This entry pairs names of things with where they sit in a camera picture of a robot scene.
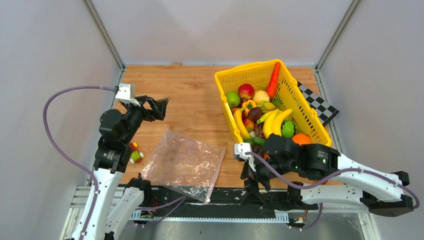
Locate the checkerboard calibration board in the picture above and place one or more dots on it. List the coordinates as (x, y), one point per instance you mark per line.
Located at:
(325, 111)

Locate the beige lemon fruit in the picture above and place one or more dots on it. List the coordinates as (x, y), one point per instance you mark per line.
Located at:
(260, 97)

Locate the purple grapes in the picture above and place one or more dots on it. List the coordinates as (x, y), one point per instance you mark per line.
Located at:
(258, 130)

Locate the orange fruit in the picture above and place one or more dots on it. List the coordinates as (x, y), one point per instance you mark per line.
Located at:
(301, 139)

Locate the clear zip top bag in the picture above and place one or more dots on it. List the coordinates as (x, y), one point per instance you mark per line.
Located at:
(185, 165)

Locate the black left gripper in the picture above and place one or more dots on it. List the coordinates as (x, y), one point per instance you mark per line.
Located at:
(158, 107)

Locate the small red peach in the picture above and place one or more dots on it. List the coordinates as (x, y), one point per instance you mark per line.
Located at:
(249, 124)

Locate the yellow plastic basket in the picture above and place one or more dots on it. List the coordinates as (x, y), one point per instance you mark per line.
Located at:
(258, 75)

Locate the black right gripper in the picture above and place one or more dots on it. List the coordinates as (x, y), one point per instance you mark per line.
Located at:
(251, 196)

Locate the yellow banana bunch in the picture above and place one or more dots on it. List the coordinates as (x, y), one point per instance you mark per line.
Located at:
(273, 123)

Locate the red apple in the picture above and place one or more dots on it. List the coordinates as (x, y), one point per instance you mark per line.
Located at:
(246, 91)

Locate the green apple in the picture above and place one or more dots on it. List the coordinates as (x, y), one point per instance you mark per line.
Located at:
(233, 99)

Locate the red green toy block car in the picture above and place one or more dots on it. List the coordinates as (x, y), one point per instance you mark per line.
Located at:
(135, 154)

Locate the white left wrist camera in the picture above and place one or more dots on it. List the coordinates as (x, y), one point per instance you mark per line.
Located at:
(126, 94)

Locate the small watermelon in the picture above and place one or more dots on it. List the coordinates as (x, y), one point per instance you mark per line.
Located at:
(288, 129)

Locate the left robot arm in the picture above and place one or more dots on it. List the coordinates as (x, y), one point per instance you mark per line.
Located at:
(100, 220)

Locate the dark purple passion fruit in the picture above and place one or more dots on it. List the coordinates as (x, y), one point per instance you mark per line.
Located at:
(255, 114)

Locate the yellow bell pepper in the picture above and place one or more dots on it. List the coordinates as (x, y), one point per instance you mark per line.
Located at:
(247, 106)

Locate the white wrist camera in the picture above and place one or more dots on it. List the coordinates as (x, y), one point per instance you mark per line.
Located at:
(240, 153)
(126, 94)

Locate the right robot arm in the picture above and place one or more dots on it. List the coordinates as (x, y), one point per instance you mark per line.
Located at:
(288, 174)

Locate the orange carrot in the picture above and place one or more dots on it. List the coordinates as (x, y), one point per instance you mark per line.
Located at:
(271, 89)

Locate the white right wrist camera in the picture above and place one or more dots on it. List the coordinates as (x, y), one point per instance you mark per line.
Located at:
(240, 153)

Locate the green cucumber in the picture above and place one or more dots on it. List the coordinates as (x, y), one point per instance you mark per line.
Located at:
(255, 141)

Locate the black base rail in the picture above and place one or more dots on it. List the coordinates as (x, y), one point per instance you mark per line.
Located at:
(225, 204)

